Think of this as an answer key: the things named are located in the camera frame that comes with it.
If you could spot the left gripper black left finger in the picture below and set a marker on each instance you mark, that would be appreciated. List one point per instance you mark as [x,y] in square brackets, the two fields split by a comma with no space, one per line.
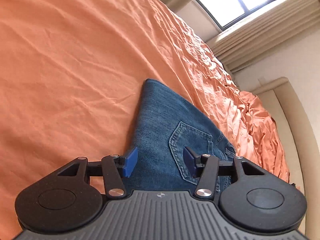
[114,169]

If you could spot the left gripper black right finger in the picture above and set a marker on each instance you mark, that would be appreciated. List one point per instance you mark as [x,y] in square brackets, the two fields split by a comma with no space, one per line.
[206,168]

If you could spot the blue denim jeans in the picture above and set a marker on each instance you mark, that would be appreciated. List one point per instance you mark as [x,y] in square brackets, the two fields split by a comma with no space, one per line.
[166,124]

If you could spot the beige padded headboard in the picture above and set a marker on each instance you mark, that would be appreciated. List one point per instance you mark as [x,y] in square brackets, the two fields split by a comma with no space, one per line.
[299,143]

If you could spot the orange bed sheet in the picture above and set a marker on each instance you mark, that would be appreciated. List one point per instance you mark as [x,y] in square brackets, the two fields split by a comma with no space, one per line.
[71,76]

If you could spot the beige curtain right panel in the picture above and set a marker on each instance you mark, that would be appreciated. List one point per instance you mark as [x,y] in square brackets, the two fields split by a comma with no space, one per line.
[261,33]

